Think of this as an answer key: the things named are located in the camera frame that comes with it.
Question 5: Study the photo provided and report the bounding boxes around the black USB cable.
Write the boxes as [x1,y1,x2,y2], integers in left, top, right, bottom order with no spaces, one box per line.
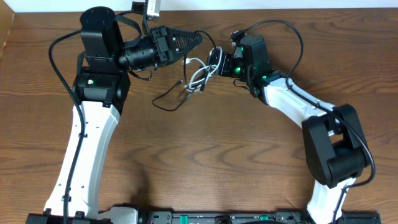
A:
[151,29,218,112]

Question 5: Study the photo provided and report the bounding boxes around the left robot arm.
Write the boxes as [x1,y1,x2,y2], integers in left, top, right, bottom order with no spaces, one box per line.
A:
[27,3,203,223]

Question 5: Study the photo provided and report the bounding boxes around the white USB cable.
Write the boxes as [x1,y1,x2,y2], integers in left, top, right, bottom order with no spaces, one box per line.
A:
[182,46,223,93]

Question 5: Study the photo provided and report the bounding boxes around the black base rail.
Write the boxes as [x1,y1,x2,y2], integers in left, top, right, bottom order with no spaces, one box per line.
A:
[25,207,382,224]

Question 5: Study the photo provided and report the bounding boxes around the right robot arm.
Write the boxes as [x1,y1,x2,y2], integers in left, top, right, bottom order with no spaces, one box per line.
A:
[216,32,375,223]

